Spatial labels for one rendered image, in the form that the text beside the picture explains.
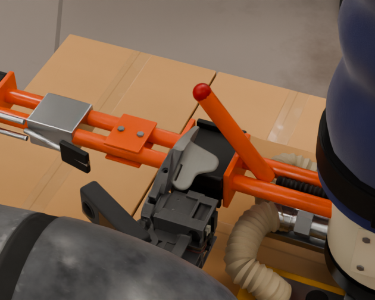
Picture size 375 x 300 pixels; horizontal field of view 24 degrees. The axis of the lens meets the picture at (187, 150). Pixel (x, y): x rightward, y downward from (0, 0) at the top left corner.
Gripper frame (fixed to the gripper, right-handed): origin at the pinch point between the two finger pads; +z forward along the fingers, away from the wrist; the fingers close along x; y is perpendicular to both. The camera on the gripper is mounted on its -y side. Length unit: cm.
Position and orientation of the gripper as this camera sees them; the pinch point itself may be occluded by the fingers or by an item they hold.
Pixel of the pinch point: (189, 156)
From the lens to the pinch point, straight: 112.3
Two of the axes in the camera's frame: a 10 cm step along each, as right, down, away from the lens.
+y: 9.3, 2.6, -2.7
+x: 0.0, -7.1, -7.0
